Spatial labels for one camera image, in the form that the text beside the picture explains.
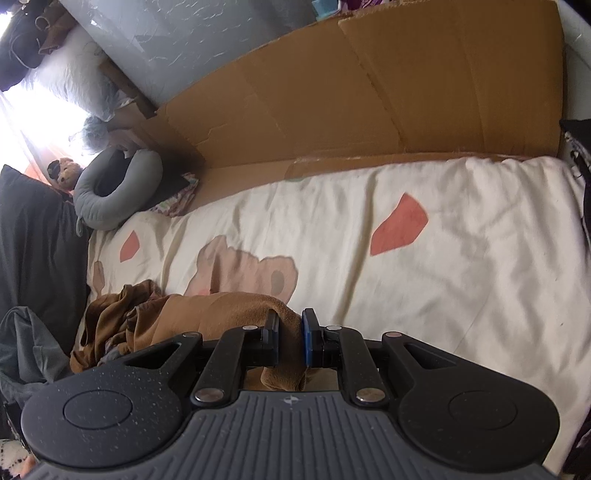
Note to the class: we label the grey fluffy plush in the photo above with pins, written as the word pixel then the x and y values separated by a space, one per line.
pixel 96 134

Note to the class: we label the black flat pad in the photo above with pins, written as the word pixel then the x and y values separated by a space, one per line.
pixel 161 189

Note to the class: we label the light blue cup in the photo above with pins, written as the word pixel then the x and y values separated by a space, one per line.
pixel 324 5

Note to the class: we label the wooden furniture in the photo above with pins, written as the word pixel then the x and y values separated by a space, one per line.
pixel 134 99

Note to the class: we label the brown teddy bear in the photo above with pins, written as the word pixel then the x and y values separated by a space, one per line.
pixel 69 173

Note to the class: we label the dark grey cloth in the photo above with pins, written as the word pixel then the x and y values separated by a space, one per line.
pixel 37 254

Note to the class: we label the white fluffy plush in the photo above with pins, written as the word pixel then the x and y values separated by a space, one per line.
pixel 69 69

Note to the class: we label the brown cardboard sheet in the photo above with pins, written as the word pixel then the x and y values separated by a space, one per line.
pixel 369 92

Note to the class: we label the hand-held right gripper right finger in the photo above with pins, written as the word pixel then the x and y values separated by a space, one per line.
pixel 308 340

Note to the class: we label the brown t-shirt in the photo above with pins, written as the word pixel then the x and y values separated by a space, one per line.
pixel 207 314

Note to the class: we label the white patterned bed blanket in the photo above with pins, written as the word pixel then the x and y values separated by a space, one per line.
pixel 415 300

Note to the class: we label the colourful patterned cloth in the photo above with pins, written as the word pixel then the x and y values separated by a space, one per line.
pixel 178 203

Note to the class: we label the grey neck pillow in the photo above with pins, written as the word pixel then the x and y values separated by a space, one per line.
pixel 92 203

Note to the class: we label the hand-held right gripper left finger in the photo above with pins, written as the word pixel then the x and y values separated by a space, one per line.
pixel 275 339

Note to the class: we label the dark bag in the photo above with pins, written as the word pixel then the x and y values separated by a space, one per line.
pixel 23 41

